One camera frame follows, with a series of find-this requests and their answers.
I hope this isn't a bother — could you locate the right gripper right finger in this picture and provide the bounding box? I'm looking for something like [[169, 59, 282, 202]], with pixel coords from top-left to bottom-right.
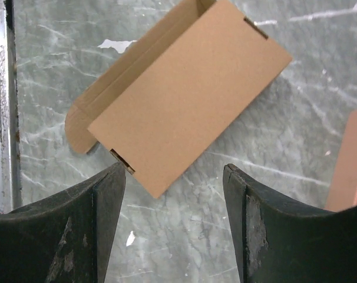
[[223, 164, 357, 282]]

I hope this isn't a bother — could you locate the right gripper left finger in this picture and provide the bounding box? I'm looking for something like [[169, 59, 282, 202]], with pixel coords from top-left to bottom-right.
[[0, 163, 126, 282]]

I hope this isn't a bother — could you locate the cardboard box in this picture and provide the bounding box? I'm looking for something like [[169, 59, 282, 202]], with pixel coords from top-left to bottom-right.
[[65, 1, 292, 198]]

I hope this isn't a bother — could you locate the orange plastic file organizer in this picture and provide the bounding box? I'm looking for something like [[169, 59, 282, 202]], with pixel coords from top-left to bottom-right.
[[325, 110, 357, 212]]

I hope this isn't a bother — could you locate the aluminium mounting rail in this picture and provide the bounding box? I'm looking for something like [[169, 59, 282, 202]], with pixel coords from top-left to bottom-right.
[[0, 1, 22, 213]]

